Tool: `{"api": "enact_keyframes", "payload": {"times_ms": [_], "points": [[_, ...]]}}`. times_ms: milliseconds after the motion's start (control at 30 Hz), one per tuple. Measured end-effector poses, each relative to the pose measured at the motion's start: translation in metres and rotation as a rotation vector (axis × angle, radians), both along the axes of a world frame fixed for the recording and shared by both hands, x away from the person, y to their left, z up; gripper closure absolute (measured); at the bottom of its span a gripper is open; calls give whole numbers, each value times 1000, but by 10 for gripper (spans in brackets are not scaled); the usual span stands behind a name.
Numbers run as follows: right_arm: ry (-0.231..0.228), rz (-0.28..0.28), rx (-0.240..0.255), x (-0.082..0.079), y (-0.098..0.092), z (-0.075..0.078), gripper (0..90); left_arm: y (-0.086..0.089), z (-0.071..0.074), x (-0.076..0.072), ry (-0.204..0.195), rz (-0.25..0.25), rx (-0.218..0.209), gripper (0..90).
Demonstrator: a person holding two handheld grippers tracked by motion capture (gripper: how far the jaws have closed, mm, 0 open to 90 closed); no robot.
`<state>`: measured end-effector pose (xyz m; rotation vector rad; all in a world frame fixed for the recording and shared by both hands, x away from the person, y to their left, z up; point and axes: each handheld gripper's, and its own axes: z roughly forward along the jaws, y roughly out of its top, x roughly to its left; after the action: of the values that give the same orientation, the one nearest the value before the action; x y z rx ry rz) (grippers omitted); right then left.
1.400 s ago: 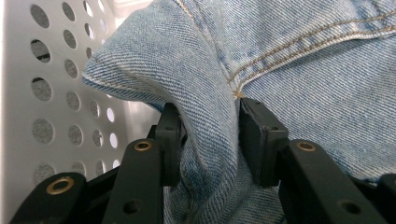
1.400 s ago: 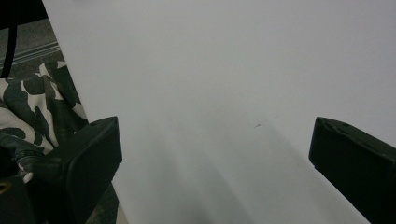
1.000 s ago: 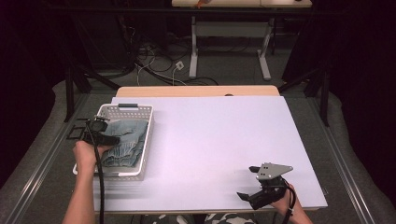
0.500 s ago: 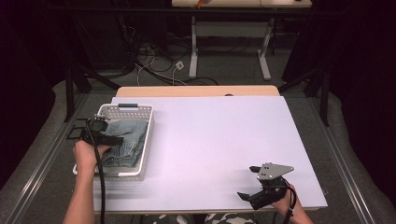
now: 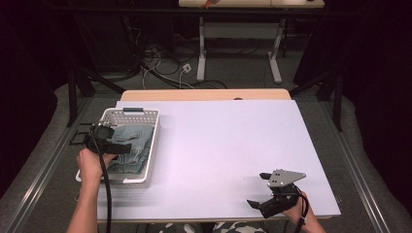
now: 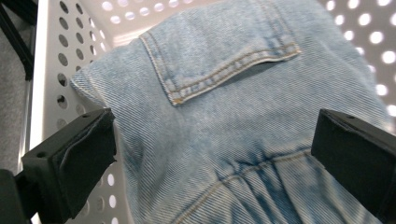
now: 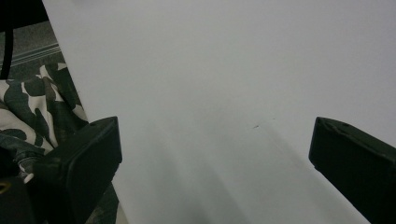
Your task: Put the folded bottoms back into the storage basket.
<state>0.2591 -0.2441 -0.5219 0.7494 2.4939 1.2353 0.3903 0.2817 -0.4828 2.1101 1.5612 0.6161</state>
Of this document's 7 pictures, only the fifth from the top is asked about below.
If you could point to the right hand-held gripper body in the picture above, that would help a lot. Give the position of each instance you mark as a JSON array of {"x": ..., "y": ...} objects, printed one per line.
[{"x": 281, "y": 191}]

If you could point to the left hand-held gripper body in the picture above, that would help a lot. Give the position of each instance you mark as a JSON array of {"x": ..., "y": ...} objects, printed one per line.
[{"x": 100, "y": 139}]

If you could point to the blue denim shorts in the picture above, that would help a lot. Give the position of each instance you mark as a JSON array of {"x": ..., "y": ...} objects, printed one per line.
[{"x": 134, "y": 149}]

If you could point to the white perforated plastic basket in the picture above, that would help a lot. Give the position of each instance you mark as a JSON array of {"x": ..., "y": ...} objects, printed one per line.
[{"x": 136, "y": 117}]

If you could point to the person's right hand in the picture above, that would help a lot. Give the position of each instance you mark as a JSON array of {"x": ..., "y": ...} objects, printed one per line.
[{"x": 296, "y": 210}]

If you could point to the person's left hand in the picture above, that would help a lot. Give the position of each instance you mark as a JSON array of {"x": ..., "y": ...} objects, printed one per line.
[{"x": 92, "y": 165}]

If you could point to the person's camouflage trousers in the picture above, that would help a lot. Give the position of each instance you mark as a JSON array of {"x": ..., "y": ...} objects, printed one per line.
[{"x": 233, "y": 228}]

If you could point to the white table mat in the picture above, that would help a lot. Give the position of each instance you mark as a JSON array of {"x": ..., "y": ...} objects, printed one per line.
[{"x": 226, "y": 152}]

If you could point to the black metal stand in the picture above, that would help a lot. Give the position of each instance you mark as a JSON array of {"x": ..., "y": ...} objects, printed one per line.
[
  {"x": 336, "y": 97},
  {"x": 74, "y": 93}
]

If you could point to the wooden table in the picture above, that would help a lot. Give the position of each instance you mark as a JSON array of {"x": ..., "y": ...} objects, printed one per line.
[{"x": 200, "y": 94}]

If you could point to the white power adapter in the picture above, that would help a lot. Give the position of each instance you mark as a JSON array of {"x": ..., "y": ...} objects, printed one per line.
[{"x": 186, "y": 68}]

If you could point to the white-legged background desk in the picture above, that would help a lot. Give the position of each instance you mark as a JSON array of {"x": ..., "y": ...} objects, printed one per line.
[{"x": 239, "y": 30}]

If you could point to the orange object on desk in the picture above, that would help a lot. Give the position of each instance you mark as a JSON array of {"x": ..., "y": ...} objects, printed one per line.
[{"x": 207, "y": 4}]

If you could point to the aluminium floor rail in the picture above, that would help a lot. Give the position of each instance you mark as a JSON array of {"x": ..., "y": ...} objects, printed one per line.
[
  {"x": 359, "y": 174},
  {"x": 42, "y": 174}
]

